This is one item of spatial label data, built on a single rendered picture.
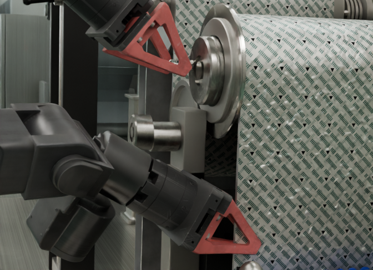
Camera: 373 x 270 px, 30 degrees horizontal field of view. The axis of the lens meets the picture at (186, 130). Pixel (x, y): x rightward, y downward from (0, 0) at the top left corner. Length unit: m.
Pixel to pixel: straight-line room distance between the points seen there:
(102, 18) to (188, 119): 0.15
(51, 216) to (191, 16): 0.38
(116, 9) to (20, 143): 0.21
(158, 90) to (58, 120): 0.47
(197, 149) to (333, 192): 0.16
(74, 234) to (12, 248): 0.65
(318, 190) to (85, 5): 0.31
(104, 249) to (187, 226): 0.65
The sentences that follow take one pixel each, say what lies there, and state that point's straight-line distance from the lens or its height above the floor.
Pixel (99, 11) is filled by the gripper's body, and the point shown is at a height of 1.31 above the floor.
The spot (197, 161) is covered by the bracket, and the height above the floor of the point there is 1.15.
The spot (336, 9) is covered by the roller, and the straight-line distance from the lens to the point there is 1.04.
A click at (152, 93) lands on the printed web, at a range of 1.08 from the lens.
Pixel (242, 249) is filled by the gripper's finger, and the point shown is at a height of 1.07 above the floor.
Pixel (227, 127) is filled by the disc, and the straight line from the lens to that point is 0.73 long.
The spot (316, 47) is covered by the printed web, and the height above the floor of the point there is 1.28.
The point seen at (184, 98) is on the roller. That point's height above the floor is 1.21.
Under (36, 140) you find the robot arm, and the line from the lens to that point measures 0.59.
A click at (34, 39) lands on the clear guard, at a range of 1.70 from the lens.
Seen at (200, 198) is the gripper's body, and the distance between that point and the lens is 0.68.
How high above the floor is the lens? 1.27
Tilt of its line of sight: 7 degrees down
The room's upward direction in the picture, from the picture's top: 2 degrees clockwise
